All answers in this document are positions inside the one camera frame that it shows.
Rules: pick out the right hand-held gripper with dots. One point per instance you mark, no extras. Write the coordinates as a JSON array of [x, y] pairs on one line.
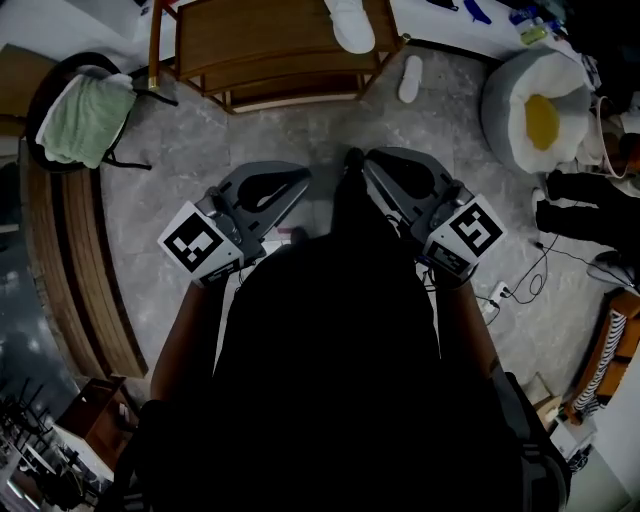
[[400, 200]]

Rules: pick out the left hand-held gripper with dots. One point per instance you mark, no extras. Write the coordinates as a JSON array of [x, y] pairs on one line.
[[250, 227]]

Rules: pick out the white slipper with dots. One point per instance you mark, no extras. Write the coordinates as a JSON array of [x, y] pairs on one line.
[[410, 80], [354, 25]]

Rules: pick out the person's right forearm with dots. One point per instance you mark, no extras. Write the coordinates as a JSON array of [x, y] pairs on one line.
[[467, 325]]

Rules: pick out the person's left forearm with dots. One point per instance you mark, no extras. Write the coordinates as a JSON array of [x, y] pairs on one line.
[[192, 330]]

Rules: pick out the white power strip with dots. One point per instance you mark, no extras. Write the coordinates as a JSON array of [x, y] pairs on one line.
[[500, 291]]

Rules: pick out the egg-shaped cushion seat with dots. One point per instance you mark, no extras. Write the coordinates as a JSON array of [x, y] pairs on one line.
[[540, 120]]

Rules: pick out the person's black clothing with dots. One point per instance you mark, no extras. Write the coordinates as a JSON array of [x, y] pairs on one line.
[[330, 375]]

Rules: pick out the white table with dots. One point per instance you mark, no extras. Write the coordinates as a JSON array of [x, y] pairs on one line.
[[450, 30]]

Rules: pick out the curved wooden platform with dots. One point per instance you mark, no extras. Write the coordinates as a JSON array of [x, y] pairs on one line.
[[75, 280]]

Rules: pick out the green towel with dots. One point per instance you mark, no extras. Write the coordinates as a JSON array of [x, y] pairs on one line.
[[85, 120]]

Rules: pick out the yellow-green bottle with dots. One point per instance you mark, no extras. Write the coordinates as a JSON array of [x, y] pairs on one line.
[[533, 35]]

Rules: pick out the pink hoop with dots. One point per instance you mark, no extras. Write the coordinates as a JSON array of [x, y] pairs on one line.
[[607, 150]]

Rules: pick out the brown wooden cabinet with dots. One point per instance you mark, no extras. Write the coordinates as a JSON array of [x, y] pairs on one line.
[[95, 415]]

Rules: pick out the black chair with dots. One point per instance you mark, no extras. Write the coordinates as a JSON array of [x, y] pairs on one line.
[[35, 107]]

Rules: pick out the cardboard box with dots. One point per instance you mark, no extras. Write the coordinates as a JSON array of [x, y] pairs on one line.
[[547, 407]]

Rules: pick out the striped cloth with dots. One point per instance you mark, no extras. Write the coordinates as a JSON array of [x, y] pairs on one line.
[[602, 360]]

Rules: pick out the orange wooden chair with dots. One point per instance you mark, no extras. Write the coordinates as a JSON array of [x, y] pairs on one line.
[[625, 350]]

